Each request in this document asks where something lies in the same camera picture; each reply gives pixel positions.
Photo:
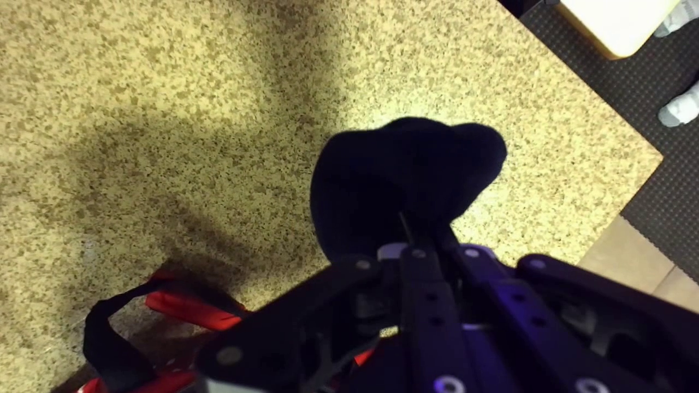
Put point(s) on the black head sock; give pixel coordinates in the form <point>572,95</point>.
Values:
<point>365,185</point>

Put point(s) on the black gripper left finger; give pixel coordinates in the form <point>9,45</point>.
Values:
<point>303,337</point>

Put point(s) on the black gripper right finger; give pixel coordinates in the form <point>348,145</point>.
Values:
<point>475,327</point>

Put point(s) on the red and black bag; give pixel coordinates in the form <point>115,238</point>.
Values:
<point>146,339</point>

